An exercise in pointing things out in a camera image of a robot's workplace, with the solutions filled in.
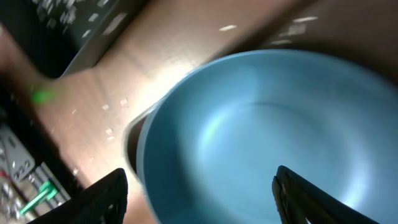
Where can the dark brown serving tray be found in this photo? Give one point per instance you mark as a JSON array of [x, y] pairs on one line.
[[362, 32]]

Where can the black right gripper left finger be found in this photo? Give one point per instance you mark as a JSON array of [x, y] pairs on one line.
[[103, 202]]

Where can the dark blue plate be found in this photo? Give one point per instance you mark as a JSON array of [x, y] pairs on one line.
[[209, 151]]

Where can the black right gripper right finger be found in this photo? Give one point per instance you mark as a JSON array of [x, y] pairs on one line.
[[299, 201]]

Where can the black plastic bin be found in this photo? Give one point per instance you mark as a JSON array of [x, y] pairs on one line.
[[62, 37]]

